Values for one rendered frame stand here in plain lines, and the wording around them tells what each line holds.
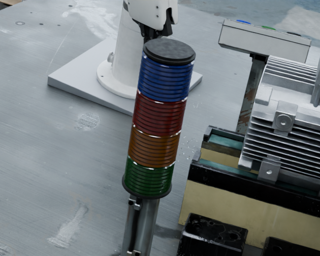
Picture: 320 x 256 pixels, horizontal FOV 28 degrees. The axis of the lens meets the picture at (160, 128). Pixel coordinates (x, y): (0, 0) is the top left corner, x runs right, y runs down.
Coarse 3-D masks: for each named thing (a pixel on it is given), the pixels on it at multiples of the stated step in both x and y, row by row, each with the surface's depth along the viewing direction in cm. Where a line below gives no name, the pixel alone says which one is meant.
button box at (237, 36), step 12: (228, 24) 122; (240, 24) 121; (228, 36) 122; (240, 36) 121; (252, 36) 121; (264, 36) 121; (276, 36) 120; (288, 36) 120; (228, 48) 127; (240, 48) 122; (252, 48) 121; (264, 48) 121; (276, 48) 120; (288, 48) 120; (300, 48) 119; (300, 60) 120
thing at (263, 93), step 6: (258, 90) 96; (264, 90) 96; (270, 90) 96; (258, 96) 96; (264, 96) 95; (270, 96) 95; (258, 102) 97; (264, 102) 96; (240, 156) 102; (240, 162) 102; (246, 162) 102; (252, 162) 102; (240, 168) 103; (246, 168) 102
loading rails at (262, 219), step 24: (216, 144) 114; (240, 144) 114; (192, 168) 105; (216, 168) 105; (192, 192) 107; (216, 192) 106; (240, 192) 105; (264, 192) 103; (288, 192) 102; (312, 192) 105; (216, 216) 108; (240, 216) 107; (264, 216) 106; (288, 216) 104; (312, 216) 103; (264, 240) 108; (288, 240) 106; (312, 240) 105
